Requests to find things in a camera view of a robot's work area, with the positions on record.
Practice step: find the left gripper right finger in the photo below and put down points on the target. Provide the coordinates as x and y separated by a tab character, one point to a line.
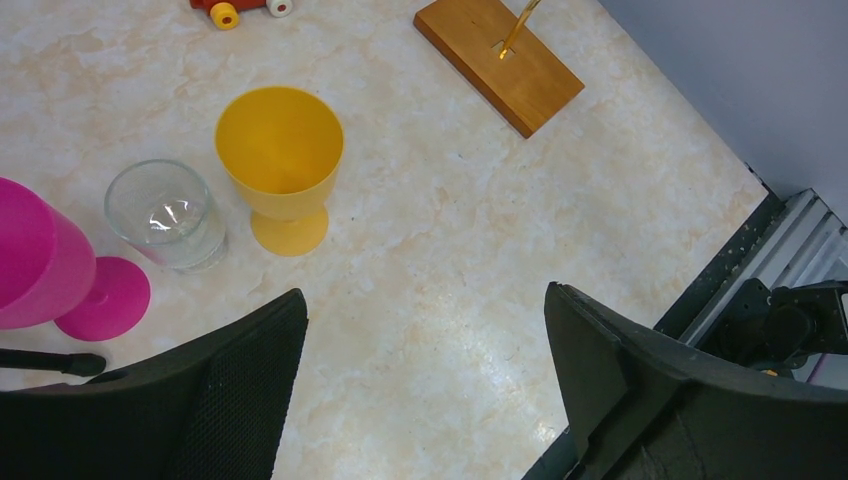
641	405

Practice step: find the yellow wine glass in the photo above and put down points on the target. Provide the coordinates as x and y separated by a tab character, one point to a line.
282	148

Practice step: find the gold wine glass rack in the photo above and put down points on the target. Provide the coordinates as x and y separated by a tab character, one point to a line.
525	82

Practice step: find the pink wine glass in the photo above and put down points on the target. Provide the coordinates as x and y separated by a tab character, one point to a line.
50	273

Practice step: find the aluminium frame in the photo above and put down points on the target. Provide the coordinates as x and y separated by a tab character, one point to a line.
805	244

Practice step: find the black perforated music stand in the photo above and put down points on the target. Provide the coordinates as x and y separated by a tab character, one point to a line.
77	364

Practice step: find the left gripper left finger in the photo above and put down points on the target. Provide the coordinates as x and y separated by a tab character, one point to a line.
212	408

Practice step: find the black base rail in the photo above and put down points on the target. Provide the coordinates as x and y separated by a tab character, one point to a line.
561	456

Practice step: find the colourful toy train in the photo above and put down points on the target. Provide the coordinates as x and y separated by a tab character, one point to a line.
224	14

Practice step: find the clear wine glass front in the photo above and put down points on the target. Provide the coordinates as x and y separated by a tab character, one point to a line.
165	210

